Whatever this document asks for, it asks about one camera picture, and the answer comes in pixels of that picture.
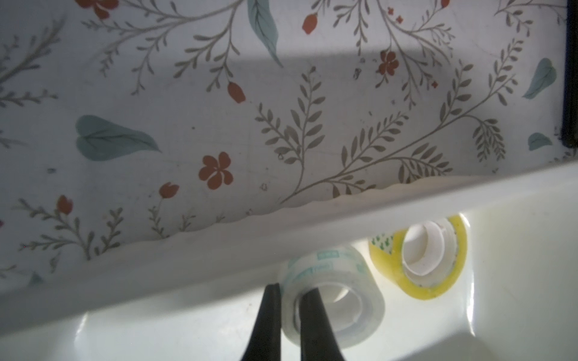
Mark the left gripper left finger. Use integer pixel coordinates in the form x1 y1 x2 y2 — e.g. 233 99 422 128
242 284 281 361

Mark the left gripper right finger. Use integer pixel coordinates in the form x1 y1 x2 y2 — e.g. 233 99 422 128
299 288 345 361

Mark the clear transparent tape roll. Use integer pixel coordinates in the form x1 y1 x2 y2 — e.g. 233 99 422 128
278 245 385 348

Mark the white storage box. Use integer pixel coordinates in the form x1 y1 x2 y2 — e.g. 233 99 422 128
1 162 577 360

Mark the yellow tape roll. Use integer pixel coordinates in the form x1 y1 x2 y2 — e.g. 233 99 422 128
367 214 469 300

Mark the floral table mat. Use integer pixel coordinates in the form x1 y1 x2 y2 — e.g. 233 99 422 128
1 1 577 293

